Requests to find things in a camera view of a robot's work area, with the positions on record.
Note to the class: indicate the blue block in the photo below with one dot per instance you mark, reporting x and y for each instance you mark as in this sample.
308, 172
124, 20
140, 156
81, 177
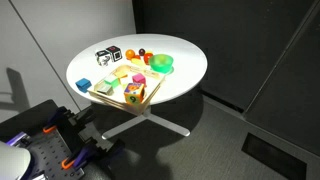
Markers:
83, 85

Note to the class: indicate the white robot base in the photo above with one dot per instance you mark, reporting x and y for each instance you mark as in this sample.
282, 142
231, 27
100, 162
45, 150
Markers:
13, 161

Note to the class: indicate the pink block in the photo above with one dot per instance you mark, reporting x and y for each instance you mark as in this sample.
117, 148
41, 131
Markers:
139, 79

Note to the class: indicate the yellow block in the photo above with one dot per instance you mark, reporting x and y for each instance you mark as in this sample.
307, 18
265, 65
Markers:
121, 73

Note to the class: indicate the wooden tray box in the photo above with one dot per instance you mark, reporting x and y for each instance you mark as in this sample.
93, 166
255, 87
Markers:
113, 101

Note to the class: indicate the green block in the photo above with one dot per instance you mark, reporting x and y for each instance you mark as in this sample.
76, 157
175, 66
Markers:
111, 81

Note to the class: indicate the grey block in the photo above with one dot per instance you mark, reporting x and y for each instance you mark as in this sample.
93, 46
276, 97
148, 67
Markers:
105, 89

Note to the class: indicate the colourful number cube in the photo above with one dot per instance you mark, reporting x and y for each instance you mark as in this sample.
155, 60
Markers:
134, 94

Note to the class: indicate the green plastic bowl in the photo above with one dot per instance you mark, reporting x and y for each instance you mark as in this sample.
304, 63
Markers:
161, 63

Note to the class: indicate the red toy tomato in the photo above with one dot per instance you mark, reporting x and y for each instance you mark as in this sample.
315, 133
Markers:
147, 58

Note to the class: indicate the yellow toy fruit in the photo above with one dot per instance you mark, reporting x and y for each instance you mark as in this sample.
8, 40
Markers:
137, 62

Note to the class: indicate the small red toy fruit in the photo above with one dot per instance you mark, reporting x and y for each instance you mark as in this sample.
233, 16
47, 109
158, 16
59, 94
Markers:
136, 57

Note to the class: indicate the dark purple toy grape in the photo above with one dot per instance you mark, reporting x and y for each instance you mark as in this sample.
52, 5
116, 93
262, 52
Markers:
141, 52

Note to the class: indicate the orange toy fruit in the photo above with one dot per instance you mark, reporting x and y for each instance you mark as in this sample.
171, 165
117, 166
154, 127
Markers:
130, 54

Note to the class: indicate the black and white cube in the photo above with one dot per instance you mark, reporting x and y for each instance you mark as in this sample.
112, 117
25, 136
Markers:
102, 57

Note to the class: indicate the purple and orange spring clamp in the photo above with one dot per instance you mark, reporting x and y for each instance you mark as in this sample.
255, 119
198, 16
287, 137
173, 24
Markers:
76, 159
53, 121

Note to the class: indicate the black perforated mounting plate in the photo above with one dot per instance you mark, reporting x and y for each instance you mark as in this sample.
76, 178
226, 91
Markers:
50, 153

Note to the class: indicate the black robot cart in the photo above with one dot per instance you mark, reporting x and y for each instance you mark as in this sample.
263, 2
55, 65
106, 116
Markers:
26, 118

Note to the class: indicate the white table pedestal base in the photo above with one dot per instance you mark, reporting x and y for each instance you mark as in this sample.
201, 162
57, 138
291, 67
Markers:
166, 124

